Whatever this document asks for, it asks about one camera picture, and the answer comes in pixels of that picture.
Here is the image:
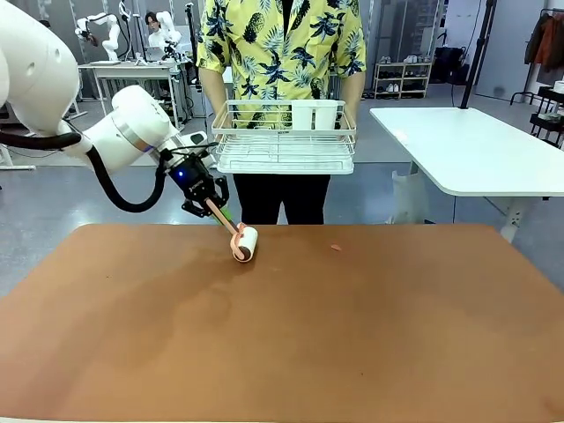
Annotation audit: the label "person's right forearm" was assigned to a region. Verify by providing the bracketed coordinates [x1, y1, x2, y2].
[198, 65, 231, 119]

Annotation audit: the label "black utility cart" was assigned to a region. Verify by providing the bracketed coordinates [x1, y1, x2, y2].
[509, 85, 564, 149]

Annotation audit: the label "hanging dark clothes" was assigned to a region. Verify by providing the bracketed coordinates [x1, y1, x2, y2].
[525, 7, 564, 75]

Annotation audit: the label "background person white top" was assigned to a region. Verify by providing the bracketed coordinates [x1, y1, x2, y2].
[144, 11, 171, 50]

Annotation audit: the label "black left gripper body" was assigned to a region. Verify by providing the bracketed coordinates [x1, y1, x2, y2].
[168, 152, 222, 207]

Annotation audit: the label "black tripod stand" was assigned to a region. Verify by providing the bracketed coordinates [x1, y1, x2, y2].
[459, 0, 500, 111]

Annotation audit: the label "person in yellow shirt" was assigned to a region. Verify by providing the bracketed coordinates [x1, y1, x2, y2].
[195, 0, 368, 129]

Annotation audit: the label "black trousers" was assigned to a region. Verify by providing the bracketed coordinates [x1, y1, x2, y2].
[232, 173, 332, 226]

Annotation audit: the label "white bag under table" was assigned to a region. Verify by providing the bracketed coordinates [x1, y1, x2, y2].
[390, 170, 432, 226]

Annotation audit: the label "pink white lint roller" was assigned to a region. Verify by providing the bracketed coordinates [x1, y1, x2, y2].
[204, 197, 259, 264]

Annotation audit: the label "white plastic cutlery holder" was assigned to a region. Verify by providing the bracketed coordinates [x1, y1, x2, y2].
[290, 99, 340, 131]

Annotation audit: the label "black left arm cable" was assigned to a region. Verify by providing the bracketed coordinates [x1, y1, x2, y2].
[0, 130, 208, 214]

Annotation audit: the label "white background workbench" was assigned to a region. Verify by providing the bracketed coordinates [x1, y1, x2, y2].
[77, 60, 189, 131]

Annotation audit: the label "white wire dish rack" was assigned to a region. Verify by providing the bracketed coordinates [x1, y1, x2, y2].
[211, 99, 359, 176]

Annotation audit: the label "person's left forearm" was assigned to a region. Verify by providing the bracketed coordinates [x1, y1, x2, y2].
[340, 70, 367, 116]

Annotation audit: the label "large white table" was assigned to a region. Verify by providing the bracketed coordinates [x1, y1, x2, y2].
[369, 107, 564, 244]

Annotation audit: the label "wooden shoe rack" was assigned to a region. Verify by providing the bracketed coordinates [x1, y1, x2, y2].
[372, 60, 434, 100]

